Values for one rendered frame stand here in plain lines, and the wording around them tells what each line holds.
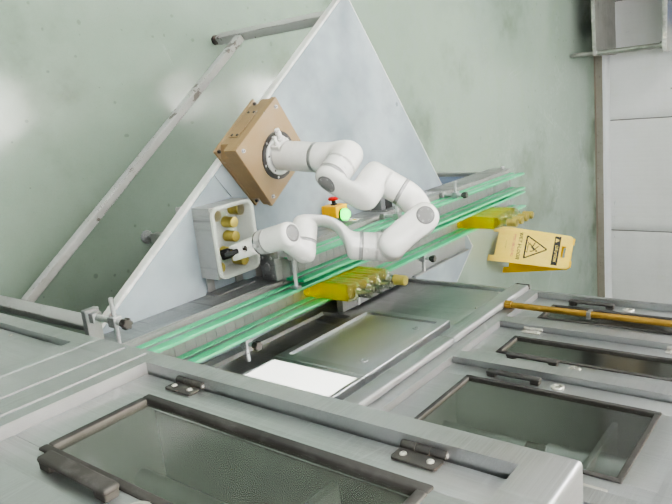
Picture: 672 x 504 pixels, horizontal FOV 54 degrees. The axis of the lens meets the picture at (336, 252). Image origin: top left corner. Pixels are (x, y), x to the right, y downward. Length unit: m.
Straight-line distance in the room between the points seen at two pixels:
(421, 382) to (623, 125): 6.14
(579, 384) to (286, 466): 1.16
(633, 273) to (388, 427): 7.26
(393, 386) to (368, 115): 1.29
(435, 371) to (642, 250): 6.15
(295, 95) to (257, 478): 1.77
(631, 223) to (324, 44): 5.77
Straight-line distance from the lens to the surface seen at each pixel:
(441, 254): 2.98
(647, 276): 7.98
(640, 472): 1.51
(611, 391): 1.82
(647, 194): 7.77
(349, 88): 2.64
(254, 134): 2.09
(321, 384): 1.80
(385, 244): 1.85
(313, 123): 2.46
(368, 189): 1.91
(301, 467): 0.81
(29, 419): 1.07
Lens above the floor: 2.34
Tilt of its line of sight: 38 degrees down
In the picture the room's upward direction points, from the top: 95 degrees clockwise
